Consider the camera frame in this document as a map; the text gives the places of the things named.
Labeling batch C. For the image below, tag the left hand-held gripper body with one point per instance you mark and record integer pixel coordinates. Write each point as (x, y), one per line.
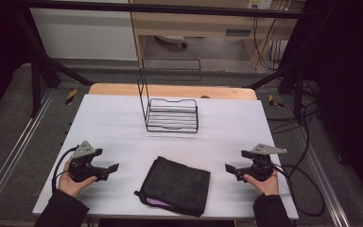
(82, 164)

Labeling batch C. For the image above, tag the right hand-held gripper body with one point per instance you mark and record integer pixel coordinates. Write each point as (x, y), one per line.
(261, 168)

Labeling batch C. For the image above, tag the dark grey towel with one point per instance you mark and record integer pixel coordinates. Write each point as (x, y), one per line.
(176, 186)

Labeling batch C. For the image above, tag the person's right hand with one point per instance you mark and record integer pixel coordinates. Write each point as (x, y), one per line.
(267, 187)

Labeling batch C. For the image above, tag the person's left hand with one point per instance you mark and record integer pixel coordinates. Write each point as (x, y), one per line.
(71, 187)

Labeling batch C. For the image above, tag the white table board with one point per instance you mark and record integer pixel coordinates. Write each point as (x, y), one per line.
(113, 132)

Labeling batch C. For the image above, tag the yellow black tape strip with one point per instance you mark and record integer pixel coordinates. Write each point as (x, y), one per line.
(274, 101)
(71, 96)

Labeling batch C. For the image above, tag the wooden table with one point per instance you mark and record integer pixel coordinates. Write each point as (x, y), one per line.
(113, 90)

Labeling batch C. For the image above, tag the black curtain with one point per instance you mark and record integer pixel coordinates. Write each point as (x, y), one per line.
(349, 78)
(0, 47)

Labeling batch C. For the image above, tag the white cabinet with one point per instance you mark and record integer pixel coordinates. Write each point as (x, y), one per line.
(82, 34)

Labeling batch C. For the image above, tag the office chair base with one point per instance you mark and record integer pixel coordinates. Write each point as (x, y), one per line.
(171, 39)

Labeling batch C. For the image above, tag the light wooden desk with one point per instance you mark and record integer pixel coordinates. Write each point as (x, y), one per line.
(186, 22)

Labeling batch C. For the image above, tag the white power strip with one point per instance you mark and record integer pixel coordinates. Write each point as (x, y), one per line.
(260, 3)

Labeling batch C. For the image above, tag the aluminium floor rail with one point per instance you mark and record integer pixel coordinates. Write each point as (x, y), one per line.
(15, 151)
(324, 183)

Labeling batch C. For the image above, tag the black metal frame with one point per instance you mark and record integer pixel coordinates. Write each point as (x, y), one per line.
(170, 9)

